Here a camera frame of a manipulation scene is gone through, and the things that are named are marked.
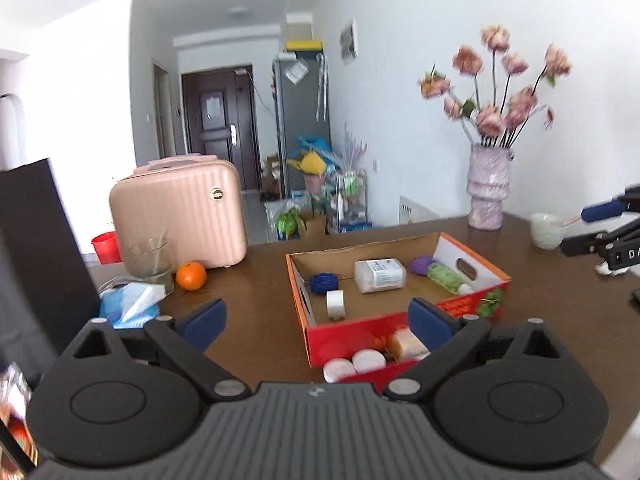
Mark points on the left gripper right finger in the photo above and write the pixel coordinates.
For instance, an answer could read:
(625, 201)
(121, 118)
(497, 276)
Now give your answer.
(454, 345)

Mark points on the dark front door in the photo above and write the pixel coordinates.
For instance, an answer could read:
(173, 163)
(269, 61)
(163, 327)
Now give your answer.
(219, 112)

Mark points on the blue plastic lid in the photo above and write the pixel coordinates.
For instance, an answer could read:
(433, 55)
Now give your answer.
(322, 283)

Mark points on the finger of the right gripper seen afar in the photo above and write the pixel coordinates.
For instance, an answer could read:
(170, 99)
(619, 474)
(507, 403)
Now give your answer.
(603, 211)

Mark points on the snack packages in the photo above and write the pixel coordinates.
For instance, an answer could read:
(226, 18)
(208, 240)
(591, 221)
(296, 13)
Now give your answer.
(15, 397)

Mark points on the purple plastic lid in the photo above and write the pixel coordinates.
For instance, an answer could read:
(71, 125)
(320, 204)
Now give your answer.
(420, 265)

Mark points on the blue tissue pack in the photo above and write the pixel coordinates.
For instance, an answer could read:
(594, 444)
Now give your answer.
(131, 305)

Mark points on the red cardboard box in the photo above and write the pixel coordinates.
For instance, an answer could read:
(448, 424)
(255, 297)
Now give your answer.
(371, 317)

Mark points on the pink ceramic vase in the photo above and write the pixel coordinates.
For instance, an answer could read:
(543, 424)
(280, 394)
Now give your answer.
(488, 186)

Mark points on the dried pink roses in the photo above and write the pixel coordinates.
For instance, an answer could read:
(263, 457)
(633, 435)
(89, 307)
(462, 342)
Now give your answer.
(495, 113)

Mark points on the red bucket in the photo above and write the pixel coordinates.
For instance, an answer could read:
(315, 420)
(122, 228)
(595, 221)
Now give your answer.
(107, 248)

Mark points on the grey refrigerator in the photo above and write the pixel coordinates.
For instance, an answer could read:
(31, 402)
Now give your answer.
(301, 103)

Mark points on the orange fruit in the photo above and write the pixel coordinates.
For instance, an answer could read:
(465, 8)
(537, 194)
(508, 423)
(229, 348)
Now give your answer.
(191, 276)

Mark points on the black paper bag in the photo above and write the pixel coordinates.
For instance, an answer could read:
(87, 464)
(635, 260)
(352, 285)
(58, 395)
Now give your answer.
(47, 293)

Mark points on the glass cup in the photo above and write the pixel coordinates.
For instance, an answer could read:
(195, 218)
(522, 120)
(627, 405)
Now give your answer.
(150, 261)

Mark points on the white tape roll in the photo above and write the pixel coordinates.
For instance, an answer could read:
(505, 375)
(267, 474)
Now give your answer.
(335, 304)

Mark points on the white plastic bottle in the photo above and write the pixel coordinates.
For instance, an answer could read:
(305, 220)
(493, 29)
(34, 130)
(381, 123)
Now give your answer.
(379, 275)

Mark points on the pink suitcase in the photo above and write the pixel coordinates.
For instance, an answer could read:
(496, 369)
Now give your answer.
(193, 202)

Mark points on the white round container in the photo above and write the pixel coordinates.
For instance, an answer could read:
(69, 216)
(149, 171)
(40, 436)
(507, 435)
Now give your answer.
(338, 369)
(368, 360)

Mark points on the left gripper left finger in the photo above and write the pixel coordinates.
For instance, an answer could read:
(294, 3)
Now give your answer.
(181, 345)

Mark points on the white bowl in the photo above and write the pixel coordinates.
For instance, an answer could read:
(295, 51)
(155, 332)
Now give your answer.
(547, 230)

